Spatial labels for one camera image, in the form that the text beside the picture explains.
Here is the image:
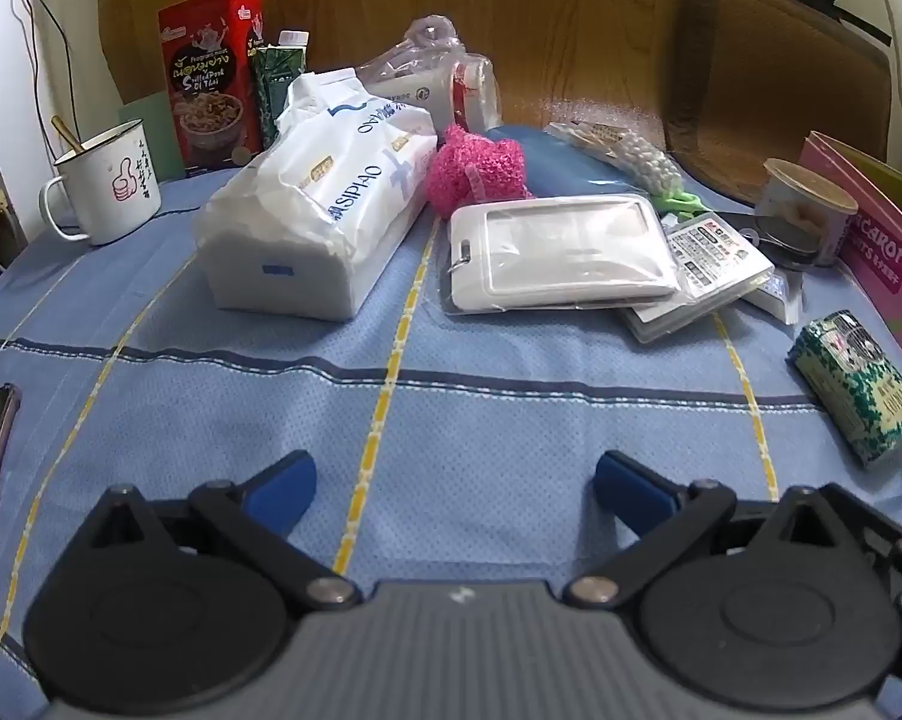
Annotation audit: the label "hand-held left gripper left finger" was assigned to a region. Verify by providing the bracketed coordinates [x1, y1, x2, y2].
[67, 450, 362, 612]

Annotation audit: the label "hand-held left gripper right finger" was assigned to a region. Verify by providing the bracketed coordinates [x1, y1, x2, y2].
[563, 450, 902, 612]

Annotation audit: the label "pink storage box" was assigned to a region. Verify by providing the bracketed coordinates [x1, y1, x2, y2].
[799, 131, 902, 370]

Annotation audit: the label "clear plastic box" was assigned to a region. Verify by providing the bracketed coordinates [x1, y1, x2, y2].
[619, 214, 774, 346]

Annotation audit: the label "pink knitted scrubber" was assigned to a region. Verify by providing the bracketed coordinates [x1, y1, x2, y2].
[424, 124, 534, 220]

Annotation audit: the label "green patterned box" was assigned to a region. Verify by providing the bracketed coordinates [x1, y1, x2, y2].
[787, 311, 902, 470]

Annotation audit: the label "blue striped tablecloth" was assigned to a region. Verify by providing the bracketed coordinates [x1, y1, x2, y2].
[0, 126, 902, 720]

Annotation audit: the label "small white packet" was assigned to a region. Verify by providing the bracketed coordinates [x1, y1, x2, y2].
[743, 270, 806, 325]

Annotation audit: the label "white card holder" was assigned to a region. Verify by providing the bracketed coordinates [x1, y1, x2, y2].
[448, 193, 681, 314]

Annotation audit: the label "clear plastic cup with lid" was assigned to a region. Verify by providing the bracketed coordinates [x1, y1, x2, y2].
[754, 157, 859, 267]

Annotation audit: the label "white tissue pack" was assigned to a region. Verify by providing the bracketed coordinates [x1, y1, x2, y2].
[191, 69, 435, 322]

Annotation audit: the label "blue folded cloth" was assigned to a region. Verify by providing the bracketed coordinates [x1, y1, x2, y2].
[484, 126, 651, 203]

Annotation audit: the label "white beads in bag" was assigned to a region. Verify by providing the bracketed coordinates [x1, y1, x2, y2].
[547, 120, 681, 192]

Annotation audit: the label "white enamel mug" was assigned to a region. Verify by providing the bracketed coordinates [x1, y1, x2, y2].
[40, 120, 163, 247]

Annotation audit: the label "green board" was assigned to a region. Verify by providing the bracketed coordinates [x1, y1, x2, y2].
[118, 94, 189, 185]

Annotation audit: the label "green drink carton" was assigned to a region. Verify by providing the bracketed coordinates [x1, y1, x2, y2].
[250, 30, 311, 151]

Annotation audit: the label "red snack tin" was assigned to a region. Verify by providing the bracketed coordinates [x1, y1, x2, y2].
[158, 0, 266, 179]

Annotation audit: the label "metal spoon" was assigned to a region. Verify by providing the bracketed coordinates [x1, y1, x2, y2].
[50, 116, 86, 153]

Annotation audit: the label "brown wooden chair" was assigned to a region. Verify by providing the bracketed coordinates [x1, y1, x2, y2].
[664, 0, 893, 203]

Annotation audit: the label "plastic bag with white bottle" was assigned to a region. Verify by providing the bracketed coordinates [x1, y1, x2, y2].
[356, 15, 501, 132]

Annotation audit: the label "wooden panel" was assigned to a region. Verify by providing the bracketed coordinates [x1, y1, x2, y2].
[89, 0, 729, 130]

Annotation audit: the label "black tape strips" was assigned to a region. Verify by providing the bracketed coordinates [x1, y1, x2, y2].
[777, 0, 893, 46]

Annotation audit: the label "black wall cable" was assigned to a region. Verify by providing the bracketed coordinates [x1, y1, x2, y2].
[11, 0, 77, 125]

